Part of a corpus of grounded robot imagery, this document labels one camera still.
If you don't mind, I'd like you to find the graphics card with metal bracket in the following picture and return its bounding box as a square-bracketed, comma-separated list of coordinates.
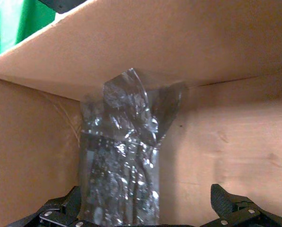
[80, 132, 159, 226]

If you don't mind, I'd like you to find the green tablecloth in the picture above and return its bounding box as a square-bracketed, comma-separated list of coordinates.
[0, 0, 61, 61]

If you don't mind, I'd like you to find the clear grey antistatic bag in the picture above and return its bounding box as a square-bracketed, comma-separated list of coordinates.
[78, 68, 188, 227]

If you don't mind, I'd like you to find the brown open cardboard box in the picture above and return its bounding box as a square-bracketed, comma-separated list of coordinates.
[0, 0, 282, 227]

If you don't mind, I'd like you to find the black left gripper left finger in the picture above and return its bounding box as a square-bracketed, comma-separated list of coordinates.
[6, 185, 94, 227]

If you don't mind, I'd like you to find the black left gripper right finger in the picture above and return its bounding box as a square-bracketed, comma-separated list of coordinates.
[202, 183, 282, 227]

